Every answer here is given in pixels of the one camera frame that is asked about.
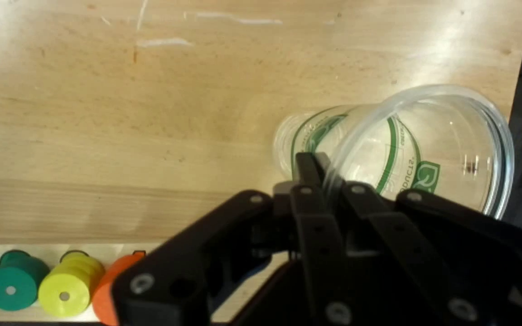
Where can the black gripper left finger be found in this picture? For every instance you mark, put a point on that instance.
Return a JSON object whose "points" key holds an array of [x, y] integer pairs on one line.
{"points": [[213, 242]]}

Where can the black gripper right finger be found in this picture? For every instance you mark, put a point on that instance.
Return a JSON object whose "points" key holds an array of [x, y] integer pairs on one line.
{"points": [[454, 260]]}

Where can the clear plastic cup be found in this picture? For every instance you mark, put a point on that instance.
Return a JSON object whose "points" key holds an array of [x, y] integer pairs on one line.
{"points": [[448, 146]]}

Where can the orange cylinder peg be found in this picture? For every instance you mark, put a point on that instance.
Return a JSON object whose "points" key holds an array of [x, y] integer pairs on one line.
{"points": [[113, 284]]}

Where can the yellow cylinder peg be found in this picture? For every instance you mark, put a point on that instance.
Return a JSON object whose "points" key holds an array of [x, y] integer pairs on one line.
{"points": [[68, 287]]}

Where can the green cylinder peg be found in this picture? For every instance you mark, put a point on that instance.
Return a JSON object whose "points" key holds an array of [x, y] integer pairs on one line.
{"points": [[13, 284]]}

